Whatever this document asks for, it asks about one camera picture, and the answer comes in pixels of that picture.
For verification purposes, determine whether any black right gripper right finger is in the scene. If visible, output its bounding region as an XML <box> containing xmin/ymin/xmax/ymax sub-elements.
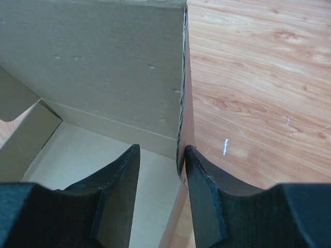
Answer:
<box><xmin>185</xmin><ymin>145</ymin><xmax>330</xmax><ymax>247</ymax></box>

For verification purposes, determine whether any brown cardboard box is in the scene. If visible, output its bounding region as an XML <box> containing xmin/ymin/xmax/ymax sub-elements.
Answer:
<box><xmin>1</xmin><ymin>1</ymin><xmax>194</xmax><ymax>247</ymax></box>

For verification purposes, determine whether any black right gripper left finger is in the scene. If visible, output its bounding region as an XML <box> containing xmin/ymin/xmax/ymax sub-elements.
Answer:
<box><xmin>1</xmin><ymin>144</ymin><xmax>140</xmax><ymax>247</ymax></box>

